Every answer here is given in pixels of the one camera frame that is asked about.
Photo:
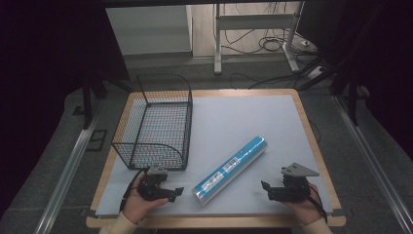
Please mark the grey table mat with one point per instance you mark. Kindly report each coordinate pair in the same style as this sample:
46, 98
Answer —
246, 123

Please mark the person's left hand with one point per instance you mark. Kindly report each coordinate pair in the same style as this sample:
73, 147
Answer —
139, 206

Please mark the black metal stand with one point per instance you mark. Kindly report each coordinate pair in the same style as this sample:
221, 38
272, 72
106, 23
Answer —
87, 104
352, 100

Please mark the blue plastic-wrapped roll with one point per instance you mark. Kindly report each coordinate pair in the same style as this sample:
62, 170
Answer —
229, 169

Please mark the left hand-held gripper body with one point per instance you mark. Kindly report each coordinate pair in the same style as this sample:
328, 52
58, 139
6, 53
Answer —
152, 187

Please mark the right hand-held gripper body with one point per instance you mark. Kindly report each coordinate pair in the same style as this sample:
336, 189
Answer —
297, 185

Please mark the person's right hand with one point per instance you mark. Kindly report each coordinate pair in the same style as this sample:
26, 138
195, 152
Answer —
307, 209

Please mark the white metal desk frame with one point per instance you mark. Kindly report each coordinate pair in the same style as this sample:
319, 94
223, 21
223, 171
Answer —
256, 22

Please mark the white power strip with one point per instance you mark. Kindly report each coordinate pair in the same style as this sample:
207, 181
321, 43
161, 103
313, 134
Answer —
315, 72

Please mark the dark monitor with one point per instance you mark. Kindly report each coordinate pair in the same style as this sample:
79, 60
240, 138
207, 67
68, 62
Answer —
316, 22

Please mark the aluminium rail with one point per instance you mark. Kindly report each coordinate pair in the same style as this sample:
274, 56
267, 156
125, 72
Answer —
66, 169
373, 162

